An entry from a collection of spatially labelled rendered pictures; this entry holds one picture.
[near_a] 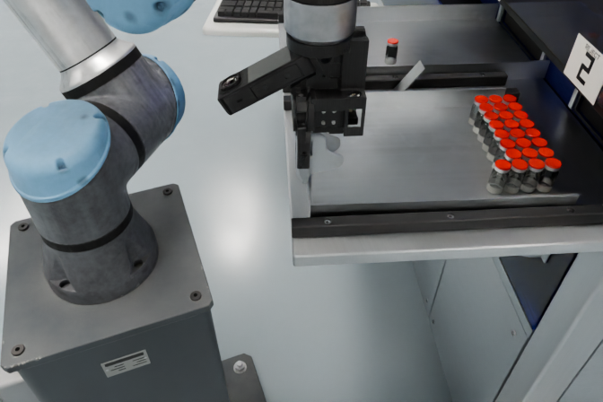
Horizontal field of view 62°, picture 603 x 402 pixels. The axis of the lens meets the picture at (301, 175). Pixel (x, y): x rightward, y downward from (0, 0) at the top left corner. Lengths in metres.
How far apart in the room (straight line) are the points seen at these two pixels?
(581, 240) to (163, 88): 0.58
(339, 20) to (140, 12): 0.20
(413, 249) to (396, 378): 0.93
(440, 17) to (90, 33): 0.76
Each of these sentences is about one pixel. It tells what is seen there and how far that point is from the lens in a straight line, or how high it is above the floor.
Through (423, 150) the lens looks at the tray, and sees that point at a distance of 0.78.
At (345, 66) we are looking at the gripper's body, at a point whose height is 1.08.
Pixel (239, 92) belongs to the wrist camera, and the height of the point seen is 1.06.
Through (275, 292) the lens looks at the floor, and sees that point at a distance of 1.67.
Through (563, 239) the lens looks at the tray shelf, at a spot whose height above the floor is 0.88.
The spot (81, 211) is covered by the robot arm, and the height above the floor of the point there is 0.94.
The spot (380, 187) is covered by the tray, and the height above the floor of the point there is 0.88.
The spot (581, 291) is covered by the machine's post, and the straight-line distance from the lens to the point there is 0.81.
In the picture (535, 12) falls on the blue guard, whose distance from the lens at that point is 0.91.
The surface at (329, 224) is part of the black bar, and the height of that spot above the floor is 0.90.
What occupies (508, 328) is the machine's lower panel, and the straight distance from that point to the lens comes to 1.04.
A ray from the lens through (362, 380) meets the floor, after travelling 1.52.
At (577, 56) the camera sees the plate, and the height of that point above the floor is 1.02.
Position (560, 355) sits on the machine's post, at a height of 0.63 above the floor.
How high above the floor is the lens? 1.35
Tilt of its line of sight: 41 degrees down
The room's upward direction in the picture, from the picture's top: straight up
